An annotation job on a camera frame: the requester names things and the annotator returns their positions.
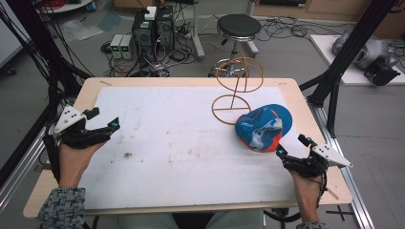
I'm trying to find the grey rounded machine shell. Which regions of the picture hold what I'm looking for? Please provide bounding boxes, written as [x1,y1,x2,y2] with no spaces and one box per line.
[331,29,399,72]

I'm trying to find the black computer tower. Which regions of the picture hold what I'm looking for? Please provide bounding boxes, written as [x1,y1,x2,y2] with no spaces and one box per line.
[131,9,158,62]
[155,5,176,54]

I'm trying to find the black device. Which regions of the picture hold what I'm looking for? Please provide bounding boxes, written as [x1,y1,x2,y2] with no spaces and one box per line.
[363,61,402,87]

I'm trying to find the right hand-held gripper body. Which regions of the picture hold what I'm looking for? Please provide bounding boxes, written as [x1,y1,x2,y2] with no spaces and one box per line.
[282,142,354,179]

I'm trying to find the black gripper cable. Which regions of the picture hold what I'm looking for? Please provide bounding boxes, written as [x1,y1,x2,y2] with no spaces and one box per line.
[313,173,330,209]

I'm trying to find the black floor cables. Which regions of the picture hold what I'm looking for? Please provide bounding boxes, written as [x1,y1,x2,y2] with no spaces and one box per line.
[257,14,347,43]

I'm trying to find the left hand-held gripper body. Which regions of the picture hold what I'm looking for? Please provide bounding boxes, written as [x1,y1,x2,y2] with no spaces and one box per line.
[53,105,113,150]

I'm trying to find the white round table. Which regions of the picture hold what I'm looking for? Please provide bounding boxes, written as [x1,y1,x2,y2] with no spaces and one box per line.
[35,0,94,14]

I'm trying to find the white box device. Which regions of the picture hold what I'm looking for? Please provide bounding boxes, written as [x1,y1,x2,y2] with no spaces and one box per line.
[144,6,158,22]

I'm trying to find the blue and orange cap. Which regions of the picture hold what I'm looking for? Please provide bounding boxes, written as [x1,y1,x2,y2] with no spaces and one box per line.
[234,103,293,154]

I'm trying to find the person's legs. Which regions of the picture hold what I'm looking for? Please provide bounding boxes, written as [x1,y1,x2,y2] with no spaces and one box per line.
[116,209,266,229]

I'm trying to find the black frame post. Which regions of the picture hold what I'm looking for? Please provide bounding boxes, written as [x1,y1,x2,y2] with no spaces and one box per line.
[298,0,399,138]
[0,0,92,189]

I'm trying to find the white floor board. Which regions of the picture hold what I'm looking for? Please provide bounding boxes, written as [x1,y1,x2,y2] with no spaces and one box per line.
[309,33,405,87]

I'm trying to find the person's right hand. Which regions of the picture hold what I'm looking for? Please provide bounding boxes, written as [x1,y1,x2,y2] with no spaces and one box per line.
[289,171,325,205]

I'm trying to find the aluminium rail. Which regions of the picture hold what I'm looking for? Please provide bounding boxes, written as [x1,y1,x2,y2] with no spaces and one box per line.
[306,100,376,229]
[0,126,50,213]

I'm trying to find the grey power supply unit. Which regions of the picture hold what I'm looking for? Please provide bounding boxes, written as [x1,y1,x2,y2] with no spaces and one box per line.
[120,33,137,60]
[109,33,124,60]

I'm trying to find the black round stool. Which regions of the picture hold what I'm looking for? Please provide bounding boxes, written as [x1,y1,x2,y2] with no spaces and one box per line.
[208,13,263,78]

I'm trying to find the wooden wire hat stand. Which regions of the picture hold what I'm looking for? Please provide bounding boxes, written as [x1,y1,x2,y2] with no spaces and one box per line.
[211,52,265,126]

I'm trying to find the person's left hand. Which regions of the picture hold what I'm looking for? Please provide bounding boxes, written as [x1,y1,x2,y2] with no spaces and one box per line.
[58,141,106,189]

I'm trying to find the grey metal table leg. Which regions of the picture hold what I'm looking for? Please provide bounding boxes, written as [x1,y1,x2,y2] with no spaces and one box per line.
[190,0,206,63]

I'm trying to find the white table mat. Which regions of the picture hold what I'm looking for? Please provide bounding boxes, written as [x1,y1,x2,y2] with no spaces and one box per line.
[78,86,308,211]

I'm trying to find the tangle of cables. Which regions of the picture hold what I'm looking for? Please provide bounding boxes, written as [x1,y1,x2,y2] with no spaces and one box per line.
[99,18,200,78]

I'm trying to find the black gripper strap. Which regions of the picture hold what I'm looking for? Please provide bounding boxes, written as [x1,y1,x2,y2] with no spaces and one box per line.
[42,126,62,184]

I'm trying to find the clear plastic sheet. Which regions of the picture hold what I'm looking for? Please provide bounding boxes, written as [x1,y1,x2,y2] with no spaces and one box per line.
[59,18,105,42]

